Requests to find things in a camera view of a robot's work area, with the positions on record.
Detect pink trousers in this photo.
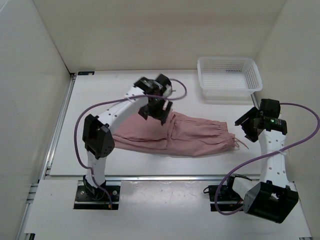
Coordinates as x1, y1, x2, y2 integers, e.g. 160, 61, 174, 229
113, 111, 243, 158

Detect aluminium table edge rail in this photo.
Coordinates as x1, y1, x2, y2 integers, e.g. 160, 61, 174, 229
44, 174, 285, 183

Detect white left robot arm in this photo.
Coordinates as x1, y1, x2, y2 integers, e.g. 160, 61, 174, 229
82, 74, 172, 201

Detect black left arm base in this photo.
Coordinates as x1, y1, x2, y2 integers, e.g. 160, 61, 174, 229
73, 184, 121, 211

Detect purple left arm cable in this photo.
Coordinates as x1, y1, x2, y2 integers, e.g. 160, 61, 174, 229
74, 78, 188, 210

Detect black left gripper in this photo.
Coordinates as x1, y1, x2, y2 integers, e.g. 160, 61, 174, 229
137, 96, 172, 125

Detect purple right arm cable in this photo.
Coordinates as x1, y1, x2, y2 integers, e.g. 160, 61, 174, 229
214, 102, 320, 216

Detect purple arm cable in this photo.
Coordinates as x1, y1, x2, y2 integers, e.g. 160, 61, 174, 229
74, 78, 188, 210
214, 102, 320, 216

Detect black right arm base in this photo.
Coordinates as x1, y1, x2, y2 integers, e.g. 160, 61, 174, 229
203, 185, 244, 212

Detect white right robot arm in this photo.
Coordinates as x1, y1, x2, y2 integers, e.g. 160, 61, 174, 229
224, 98, 299, 224

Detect white plastic basket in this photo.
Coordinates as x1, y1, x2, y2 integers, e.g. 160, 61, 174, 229
197, 56, 263, 99

